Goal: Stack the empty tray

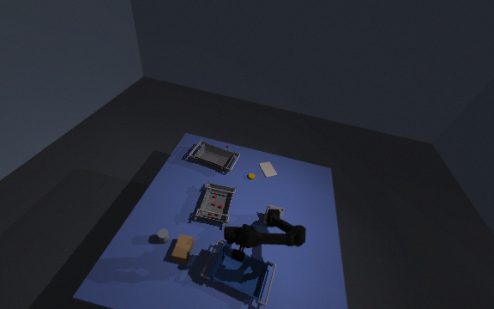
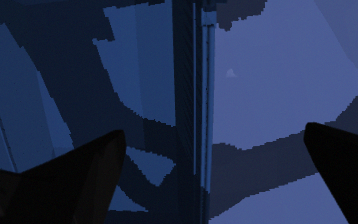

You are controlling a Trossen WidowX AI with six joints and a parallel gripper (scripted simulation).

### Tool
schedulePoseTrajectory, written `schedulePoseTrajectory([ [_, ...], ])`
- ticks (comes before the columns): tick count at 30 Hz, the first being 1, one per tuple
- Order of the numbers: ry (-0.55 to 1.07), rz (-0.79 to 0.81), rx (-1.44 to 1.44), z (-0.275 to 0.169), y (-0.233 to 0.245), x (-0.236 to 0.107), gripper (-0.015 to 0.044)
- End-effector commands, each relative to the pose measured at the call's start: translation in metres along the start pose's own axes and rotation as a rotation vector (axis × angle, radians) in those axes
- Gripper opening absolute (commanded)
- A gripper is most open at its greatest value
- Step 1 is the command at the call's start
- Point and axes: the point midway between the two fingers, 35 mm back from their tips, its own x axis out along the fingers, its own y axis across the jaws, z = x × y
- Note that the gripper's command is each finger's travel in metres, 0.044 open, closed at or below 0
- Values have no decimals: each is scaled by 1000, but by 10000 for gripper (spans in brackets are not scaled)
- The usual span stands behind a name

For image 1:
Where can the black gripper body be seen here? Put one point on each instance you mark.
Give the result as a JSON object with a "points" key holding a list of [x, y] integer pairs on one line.
{"points": [[238, 254]]}

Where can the grey cylinder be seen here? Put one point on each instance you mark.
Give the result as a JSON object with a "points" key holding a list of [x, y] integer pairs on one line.
{"points": [[163, 236]]}

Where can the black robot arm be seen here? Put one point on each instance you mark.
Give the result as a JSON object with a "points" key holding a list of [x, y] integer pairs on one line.
{"points": [[248, 236]]}

